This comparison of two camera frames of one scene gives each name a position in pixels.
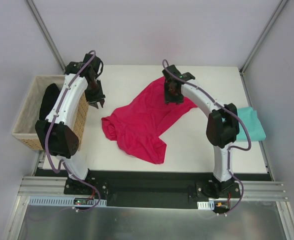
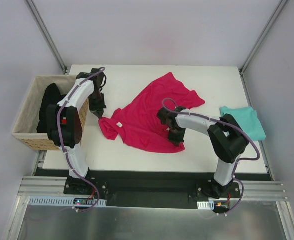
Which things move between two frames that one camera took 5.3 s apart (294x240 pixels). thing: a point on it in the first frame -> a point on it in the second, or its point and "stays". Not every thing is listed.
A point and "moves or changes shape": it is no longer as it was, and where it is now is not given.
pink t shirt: [137, 126] moves or changes shape
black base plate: [107, 188] stays
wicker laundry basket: [24, 130] stays
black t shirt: [51, 96] stays
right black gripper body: [174, 98] -> [176, 138]
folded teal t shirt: [249, 117] stays
